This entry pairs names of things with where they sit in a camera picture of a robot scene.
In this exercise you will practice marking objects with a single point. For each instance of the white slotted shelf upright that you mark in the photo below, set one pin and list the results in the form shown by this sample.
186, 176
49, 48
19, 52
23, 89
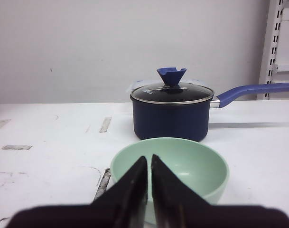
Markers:
275, 57

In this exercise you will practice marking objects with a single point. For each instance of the green bowl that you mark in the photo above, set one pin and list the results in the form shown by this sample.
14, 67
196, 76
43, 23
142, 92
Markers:
200, 168

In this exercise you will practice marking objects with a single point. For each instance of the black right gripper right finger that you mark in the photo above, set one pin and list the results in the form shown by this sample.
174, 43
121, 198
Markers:
175, 204

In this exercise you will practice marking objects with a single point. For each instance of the dark blue saucepan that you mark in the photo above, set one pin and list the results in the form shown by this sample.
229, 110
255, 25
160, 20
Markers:
189, 121

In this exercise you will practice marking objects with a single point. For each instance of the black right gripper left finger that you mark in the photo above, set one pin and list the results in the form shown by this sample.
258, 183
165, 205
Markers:
124, 204

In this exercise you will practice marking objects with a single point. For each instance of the clear plastic food container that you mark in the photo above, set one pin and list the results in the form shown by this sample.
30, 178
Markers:
140, 83

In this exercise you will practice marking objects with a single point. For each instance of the glass lid with blue knob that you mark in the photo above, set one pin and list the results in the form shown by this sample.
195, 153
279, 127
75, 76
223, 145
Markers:
171, 90

